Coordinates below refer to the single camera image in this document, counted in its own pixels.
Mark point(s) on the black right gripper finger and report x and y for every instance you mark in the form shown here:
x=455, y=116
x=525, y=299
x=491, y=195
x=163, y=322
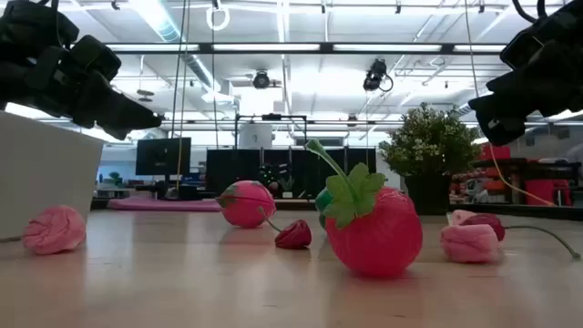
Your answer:
x=505, y=98
x=505, y=127

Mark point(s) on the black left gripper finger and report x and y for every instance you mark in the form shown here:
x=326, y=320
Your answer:
x=114, y=130
x=123, y=111

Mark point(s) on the small pink toy produce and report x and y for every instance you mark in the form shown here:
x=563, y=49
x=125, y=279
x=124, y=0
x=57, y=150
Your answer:
x=457, y=218
x=54, y=230
x=469, y=243

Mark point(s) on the red round toy fruit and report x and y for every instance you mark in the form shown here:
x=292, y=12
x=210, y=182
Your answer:
x=248, y=205

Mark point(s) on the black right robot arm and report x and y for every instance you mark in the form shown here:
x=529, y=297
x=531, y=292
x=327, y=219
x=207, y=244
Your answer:
x=569, y=18

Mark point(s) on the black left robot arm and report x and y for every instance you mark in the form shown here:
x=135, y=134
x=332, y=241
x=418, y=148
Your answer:
x=27, y=23

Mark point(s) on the black computer monitor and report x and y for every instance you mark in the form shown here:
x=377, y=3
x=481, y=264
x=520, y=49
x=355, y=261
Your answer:
x=159, y=157

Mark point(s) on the red cart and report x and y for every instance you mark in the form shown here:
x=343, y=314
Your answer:
x=542, y=187

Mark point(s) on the potted green plant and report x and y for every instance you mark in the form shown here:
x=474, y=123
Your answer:
x=428, y=146

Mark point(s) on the purple folded cloth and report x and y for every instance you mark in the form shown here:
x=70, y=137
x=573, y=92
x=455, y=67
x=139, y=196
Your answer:
x=159, y=205

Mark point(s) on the dark red toy cherry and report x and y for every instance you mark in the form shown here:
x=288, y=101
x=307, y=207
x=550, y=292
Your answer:
x=295, y=234
x=487, y=223

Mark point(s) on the white cylinder tank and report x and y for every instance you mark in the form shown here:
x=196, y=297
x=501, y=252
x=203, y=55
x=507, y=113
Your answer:
x=255, y=136

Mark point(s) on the red toy strawberry green stem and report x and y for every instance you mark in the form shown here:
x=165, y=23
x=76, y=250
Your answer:
x=373, y=237

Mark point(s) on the black overhead rig beam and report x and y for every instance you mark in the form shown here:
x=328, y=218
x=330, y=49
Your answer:
x=328, y=47

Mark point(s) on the black room partition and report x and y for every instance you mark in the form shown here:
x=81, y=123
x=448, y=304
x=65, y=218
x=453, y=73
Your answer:
x=319, y=168

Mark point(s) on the small green toy vegetable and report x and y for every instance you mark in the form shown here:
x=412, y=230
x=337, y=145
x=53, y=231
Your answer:
x=321, y=200

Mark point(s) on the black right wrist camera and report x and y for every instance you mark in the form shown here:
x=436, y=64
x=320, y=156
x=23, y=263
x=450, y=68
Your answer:
x=524, y=43

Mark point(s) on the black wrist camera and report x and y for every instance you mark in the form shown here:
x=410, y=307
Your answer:
x=95, y=57
x=524, y=43

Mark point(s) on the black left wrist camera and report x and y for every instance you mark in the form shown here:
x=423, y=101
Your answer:
x=95, y=57

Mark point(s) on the black overhead camera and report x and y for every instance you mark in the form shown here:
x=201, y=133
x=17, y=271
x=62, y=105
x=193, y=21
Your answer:
x=375, y=75

